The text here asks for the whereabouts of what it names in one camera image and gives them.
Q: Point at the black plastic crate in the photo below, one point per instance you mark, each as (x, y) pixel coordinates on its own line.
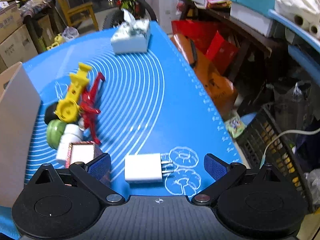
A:
(260, 140)

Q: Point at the red plastic toy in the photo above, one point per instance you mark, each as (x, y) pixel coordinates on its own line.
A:
(88, 111)

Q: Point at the black round object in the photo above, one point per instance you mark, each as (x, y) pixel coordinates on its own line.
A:
(50, 113)

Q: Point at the red-rimmed white box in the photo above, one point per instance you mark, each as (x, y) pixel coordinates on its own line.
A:
(83, 151)

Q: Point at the stacked cardboard boxes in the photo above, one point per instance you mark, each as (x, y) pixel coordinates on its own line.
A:
(16, 42)

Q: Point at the white bag with rolls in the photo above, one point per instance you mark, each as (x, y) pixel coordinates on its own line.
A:
(303, 13)

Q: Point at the white tissue box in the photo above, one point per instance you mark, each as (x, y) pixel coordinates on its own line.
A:
(132, 36)

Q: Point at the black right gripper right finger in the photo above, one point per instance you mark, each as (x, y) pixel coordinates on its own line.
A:
(225, 176)

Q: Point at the green round toy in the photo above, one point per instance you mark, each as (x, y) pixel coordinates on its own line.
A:
(55, 130)

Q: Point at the bicycle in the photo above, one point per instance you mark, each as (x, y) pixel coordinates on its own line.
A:
(140, 9)

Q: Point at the yellow plastic toy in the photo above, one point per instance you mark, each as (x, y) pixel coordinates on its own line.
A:
(67, 109)

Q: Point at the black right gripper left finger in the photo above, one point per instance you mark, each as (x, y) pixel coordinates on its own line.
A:
(93, 177)

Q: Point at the white power adapter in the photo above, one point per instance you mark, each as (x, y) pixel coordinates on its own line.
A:
(144, 168)

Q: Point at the beige storage bin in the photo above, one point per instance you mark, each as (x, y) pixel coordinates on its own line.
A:
(19, 107)

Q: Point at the blue silicone mat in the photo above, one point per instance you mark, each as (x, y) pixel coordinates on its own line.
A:
(150, 103)

